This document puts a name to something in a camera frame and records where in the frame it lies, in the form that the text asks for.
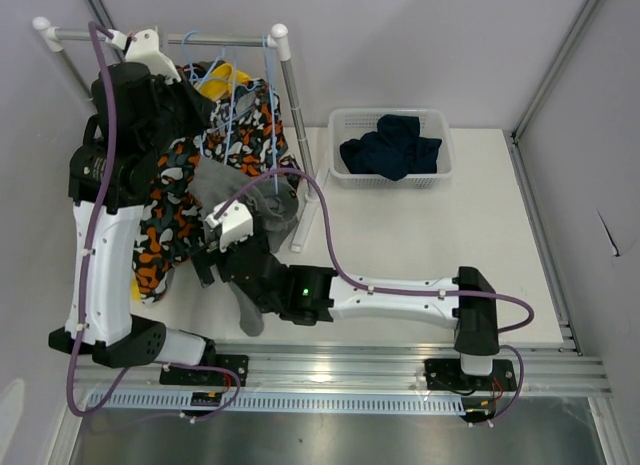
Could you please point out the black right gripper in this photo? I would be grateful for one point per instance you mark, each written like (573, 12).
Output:
(204, 259)

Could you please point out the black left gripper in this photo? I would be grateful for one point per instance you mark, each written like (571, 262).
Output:
(200, 110)

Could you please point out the blue hanger of grey shorts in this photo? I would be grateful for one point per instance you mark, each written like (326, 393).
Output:
(246, 147)

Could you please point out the grey shorts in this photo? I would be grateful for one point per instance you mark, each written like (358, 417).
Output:
(274, 205)

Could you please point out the navy blue shorts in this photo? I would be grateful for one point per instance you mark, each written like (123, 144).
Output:
(394, 150)

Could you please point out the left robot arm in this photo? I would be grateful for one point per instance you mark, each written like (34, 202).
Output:
(139, 115)

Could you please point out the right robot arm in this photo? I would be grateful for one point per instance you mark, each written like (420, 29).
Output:
(306, 295)

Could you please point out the blue hanger of patterned shorts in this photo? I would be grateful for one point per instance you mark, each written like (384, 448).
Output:
(233, 92)

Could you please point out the yellow shorts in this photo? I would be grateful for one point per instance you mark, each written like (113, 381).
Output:
(170, 224)

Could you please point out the orange black patterned shorts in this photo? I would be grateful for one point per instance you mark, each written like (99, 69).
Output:
(245, 132)

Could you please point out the white plastic basket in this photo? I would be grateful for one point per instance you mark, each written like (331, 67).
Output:
(352, 123)

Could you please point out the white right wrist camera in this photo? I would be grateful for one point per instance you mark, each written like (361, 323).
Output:
(233, 226)

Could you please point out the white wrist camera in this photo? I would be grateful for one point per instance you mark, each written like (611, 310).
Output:
(233, 226)
(144, 47)

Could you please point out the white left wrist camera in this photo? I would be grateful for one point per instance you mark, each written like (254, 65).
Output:
(144, 47)

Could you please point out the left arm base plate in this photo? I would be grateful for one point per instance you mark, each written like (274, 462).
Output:
(239, 364)

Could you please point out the white slotted cable duct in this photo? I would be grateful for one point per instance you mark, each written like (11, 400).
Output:
(413, 404)

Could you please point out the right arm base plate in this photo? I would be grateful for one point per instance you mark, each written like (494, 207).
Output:
(445, 374)

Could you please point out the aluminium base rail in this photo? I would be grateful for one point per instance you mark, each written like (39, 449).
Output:
(400, 369)

